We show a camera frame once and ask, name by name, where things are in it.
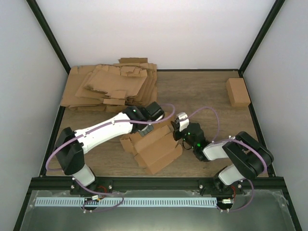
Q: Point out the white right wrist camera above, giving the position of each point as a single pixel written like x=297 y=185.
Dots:
x=182 y=120

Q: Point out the clear acrylic front plate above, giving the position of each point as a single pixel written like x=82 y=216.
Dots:
x=260 y=210

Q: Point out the stack of flat cardboard blanks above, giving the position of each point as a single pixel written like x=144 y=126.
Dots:
x=111 y=87

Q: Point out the brown cardboard box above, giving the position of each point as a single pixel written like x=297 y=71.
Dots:
x=237 y=92
x=156 y=149

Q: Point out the light blue slotted strip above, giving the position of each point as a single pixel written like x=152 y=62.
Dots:
x=127 y=202

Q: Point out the black corner frame post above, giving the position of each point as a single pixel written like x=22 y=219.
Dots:
x=261 y=35
x=48 y=33

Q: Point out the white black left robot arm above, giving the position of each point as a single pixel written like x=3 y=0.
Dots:
x=73 y=145

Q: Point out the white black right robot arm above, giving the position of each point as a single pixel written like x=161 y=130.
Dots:
x=249 y=158

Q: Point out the black left corner frame post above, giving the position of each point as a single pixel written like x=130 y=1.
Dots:
x=48 y=33

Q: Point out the folded brown cardboard box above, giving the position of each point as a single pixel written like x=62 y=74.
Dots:
x=237 y=92

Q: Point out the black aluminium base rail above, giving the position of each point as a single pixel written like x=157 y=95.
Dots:
x=205 y=186

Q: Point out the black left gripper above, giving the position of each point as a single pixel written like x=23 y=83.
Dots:
x=145 y=132

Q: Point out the black right corner frame post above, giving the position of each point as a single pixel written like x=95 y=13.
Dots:
x=261 y=35

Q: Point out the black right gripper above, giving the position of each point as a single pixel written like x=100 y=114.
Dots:
x=176 y=127

